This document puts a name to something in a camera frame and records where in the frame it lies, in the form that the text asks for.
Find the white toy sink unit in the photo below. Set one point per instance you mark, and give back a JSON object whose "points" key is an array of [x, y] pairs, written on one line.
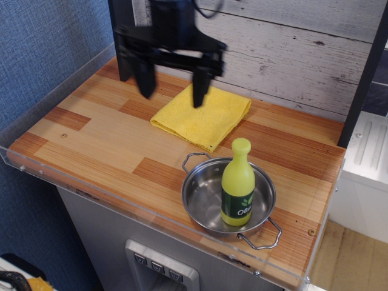
{"points": [[360, 198]]}

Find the green olive oil bottle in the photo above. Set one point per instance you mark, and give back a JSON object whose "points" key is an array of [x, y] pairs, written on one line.
{"points": [[238, 184]]}

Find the steel pot with handles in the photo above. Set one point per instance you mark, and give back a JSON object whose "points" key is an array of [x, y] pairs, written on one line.
{"points": [[201, 198]]}

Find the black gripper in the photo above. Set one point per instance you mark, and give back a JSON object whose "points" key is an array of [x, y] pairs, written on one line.
{"points": [[173, 40]]}

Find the clear acrylic table guard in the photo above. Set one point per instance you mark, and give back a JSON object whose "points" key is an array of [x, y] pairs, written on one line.
{"points": [[120, 179]]}

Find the yellow towel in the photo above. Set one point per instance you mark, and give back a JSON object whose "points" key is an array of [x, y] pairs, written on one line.
{"points": [[207, 125]]}

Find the black right frame post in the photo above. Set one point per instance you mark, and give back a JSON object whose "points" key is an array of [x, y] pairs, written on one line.
{"points": [[367, 75]]}

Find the yellow object bottom left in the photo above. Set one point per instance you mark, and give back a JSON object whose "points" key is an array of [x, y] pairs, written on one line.
{"points": [[38, 284]]}

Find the grey toy fridge cabinet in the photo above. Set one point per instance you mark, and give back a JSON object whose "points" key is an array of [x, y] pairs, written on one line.
{"points": [[130, 255]]}

